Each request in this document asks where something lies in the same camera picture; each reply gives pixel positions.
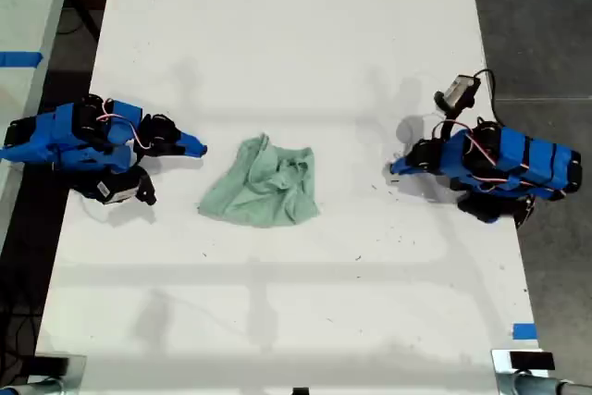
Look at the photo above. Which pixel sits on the grey metal pipe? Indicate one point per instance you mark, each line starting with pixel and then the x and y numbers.
pixel 564 386
pixel 28 388

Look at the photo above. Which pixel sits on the metal table clamp bracket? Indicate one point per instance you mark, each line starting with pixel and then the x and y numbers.
pixel 522 367
pixel 60 372

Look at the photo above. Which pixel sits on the black camera box white label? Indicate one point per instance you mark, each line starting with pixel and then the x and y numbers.
pixel 115 189

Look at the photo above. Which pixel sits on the pale green T-shirt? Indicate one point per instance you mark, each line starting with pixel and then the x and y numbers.
pixel 263 187

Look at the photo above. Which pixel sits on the black camera box grey face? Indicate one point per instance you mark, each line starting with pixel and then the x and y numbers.
pixel 460 87

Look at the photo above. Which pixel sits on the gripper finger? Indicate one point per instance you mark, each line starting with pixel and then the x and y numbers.
pixel 418 172
pixel 403 162
pixel 189 152
pixel 194 141

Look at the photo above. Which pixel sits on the white side table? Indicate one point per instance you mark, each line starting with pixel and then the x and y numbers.
pixel 28 20

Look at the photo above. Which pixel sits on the small black block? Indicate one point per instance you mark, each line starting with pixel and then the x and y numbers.
pixel 300 391

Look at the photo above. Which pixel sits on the short blue tape strip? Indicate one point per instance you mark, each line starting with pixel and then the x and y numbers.
pixel 525 331

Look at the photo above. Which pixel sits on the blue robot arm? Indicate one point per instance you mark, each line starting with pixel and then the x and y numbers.
pixel 532 159
pixel 55 131

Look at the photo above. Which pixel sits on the long blue tape strip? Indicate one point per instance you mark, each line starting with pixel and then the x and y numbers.
pixel 20 58

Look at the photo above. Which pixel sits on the black camera stalk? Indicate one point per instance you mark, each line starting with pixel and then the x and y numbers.
pixel 451 119
pixel 147 187

